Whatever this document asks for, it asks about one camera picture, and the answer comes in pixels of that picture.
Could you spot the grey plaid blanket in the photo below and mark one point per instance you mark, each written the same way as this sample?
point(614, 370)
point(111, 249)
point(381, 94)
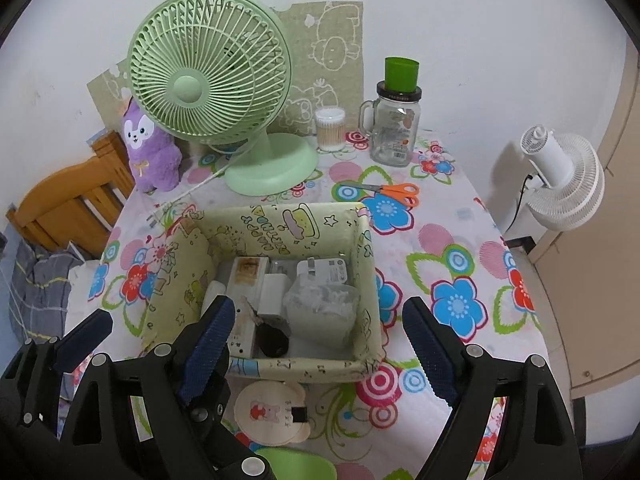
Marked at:
point(35, 280)

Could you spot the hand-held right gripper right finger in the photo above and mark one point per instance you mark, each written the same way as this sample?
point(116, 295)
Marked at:
point(430, 355)

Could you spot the clear plastic bag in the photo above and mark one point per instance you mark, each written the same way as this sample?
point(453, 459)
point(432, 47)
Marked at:
point(320, 315)

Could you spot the small black object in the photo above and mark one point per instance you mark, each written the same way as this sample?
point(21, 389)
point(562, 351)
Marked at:
point(520, 244)

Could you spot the floral tablecloth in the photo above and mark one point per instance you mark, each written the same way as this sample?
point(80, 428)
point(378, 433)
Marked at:
point(450, 270)

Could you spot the key with black head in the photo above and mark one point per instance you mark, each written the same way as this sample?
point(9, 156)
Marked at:
point(272, 342)

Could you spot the glass jar mug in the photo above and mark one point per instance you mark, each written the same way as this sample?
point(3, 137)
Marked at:
point(392, 135)

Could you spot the green desk fan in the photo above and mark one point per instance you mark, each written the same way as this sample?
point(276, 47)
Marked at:
point(190, 90)

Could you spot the beige bear-shaped mirror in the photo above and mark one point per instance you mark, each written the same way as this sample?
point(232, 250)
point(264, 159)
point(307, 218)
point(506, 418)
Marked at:
point(265, 415)

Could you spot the beige wooden door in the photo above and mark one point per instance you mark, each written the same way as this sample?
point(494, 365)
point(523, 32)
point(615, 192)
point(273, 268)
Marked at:
point(610, 260)

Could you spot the white cube charger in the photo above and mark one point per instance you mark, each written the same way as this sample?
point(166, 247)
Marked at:
point(275, 295)

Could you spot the green plastic cup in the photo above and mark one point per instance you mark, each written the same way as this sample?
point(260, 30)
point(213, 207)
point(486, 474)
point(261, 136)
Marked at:
point(401, 75)

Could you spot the white power strip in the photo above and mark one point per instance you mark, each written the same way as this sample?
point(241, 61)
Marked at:
point(247, 275)

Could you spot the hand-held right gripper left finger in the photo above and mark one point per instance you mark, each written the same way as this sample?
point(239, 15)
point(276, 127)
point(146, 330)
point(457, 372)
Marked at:
point(207, 350)

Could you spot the white flat charger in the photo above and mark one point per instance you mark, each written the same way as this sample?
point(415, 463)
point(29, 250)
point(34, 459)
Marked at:
point(325, 272)

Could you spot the yellow cartoon fabric storage box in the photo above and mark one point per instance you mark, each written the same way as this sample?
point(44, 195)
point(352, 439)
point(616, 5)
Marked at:
point(280, 230)

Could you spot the white clip fan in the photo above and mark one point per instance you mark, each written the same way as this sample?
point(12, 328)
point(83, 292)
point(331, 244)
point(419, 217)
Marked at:
point(565, 180)

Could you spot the white pillow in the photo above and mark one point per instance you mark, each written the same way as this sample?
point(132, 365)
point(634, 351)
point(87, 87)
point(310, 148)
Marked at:
point(82, 285)

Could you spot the cotton swab container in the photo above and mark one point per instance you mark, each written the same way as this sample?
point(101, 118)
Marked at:
point(330, 132)

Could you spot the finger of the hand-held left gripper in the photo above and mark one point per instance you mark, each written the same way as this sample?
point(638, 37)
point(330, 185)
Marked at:
point(210, 425)
point(82, 335)

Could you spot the purple plush toy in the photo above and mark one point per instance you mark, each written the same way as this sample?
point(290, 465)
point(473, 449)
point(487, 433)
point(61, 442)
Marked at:
point(150, 160)

